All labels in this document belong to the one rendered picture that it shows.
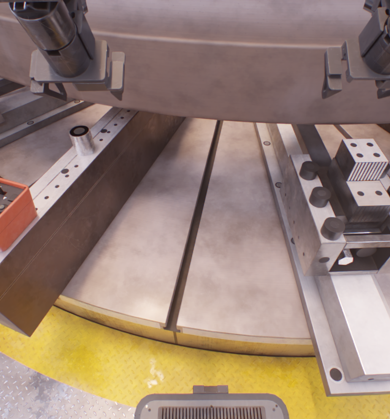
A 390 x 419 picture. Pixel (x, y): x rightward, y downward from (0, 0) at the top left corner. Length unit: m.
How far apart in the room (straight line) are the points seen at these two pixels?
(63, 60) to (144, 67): 0.67
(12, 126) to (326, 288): 2.00
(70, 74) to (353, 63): 0.40
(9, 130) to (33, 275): 1.28
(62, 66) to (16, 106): 1.85
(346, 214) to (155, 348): 1.00
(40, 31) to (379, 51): 0.43
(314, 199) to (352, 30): 0.52
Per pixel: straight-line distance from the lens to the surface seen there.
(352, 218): 1.13
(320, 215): 1.13
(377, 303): 1.28
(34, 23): 0.44
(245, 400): 1.25
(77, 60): 0.49
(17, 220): 1.10
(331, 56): 0.56
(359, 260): 1.31
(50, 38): 0.45
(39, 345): 1.72
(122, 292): 1.34
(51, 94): 0.57
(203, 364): 1.53
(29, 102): 2.33
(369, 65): 0.54
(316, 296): 1.32
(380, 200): 1.14
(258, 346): 1.45
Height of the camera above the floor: 1.48
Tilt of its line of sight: 49 degrees down
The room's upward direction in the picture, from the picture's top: 1 degrees counter-clockwise
